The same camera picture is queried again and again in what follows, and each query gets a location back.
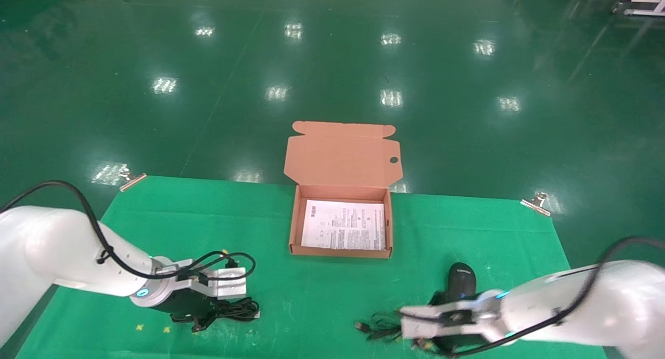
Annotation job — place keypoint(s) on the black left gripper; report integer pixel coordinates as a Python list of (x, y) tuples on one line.
[(182, 303)]

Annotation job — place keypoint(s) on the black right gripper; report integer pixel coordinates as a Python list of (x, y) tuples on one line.
[(467, 344)]

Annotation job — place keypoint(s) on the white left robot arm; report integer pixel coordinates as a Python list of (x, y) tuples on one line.
[(57, 255)]

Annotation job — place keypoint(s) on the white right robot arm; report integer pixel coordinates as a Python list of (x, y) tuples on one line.
[(587, 307)]

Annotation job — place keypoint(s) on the open brown cardboard box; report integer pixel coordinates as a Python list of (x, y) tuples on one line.
[(340, 161)]

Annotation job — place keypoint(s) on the green table cloth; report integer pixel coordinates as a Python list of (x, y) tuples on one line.
[(322, 296)]

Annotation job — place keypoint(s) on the printed white paper sheet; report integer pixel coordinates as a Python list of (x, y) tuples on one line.
[(343, 225)]

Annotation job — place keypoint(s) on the metal binder clip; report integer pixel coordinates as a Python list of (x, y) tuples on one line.
[(132, 181), (536, 204)]

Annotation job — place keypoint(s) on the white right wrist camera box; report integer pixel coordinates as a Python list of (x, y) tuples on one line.
[(447, 320)]

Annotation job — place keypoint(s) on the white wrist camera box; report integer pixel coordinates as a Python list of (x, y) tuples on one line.
[(447, 320), (226, 283)]

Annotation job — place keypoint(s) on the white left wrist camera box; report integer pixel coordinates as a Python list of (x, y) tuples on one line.
[(226, 283)]

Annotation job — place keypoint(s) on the white table frame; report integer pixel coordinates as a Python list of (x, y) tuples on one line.
[(641, 5)]

